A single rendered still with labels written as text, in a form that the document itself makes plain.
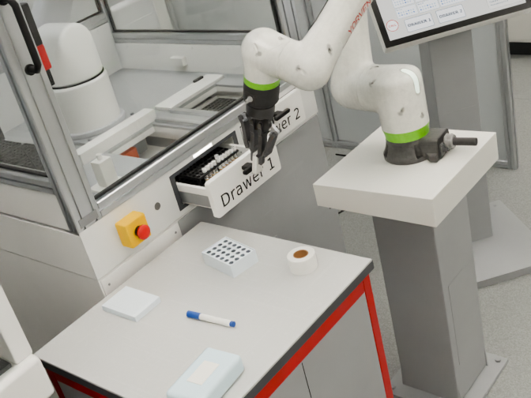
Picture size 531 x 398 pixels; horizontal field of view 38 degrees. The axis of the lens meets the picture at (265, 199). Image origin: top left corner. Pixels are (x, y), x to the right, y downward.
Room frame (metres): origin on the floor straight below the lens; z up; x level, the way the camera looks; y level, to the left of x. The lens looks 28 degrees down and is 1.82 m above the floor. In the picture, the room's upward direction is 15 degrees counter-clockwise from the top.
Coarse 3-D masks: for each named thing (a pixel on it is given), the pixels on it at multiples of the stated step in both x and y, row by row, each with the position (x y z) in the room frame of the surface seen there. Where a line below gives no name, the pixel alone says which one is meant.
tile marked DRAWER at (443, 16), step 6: (450, 6) 2.50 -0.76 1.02; (456, 6) 2.50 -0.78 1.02; (462, 6) 2.50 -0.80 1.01; (438, 12) 2.49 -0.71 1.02; (444, 12) 2.49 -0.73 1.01; (450, 12) 2.49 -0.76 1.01; (456, 12) 2.49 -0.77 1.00; (462, 12) 2.48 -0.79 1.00; (438, 18) 2.48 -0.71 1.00; (444, 18) 2.48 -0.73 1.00; (450, 18) 2.48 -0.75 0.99; (456, 18) 2.47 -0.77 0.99
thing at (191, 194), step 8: (224, 144) 2.16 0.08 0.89; (232, 144) 2.15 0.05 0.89; (240, 152) 2.12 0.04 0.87; (176, 184) 1.97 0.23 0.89; (184, 184) 1.96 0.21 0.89; (184, 192) 1.95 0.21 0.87; (192, 192) 1.93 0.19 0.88; (200, 192) 1.91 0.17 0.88; (184, 200) 1.96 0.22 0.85; (192, 200) 1.94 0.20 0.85; (200, 200) 1.91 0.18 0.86; (208, 200) 1.89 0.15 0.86
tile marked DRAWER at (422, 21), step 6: (414, 18) 2.49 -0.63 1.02; (420, 18) 2.49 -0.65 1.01; (426, 18) 2.49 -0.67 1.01; (432, 18) 2.48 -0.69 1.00; (408, 24) 2.48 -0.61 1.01; (414, 24) 2.48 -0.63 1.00; (420, 24) 2.47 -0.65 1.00; (426, 24) 2.47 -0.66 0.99; (432, 24) 2.47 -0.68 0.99; (408, 30) 2.47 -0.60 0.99; (414, 30) 2.46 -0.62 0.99
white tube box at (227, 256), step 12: (228, 240) 1.77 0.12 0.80; (204, 252) 1.74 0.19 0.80; (216, 252) 1.72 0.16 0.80; (228, 252) 1.71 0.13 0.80; (240, 252) 1.69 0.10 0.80; (252, 252) 1.68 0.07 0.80; (216, 264) 1.69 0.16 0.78; (228, 264) 1.65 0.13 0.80; (240, 264) 1.65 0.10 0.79; (252, 264) 1.67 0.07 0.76
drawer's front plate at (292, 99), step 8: (288, 96) 2.33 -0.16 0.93; (296, 96) 2.36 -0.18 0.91; (280, 104) 2.29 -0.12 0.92; (288, 104) 2.32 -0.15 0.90; (296, 104) 2.35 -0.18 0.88; (296, 112) 2.34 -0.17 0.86; (304, 112) 2.37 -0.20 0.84; (280, 120) 2.28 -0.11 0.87; (296, 120) 2.34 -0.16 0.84; (288, 128) 2.30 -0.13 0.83; (280, 136) 2.27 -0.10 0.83
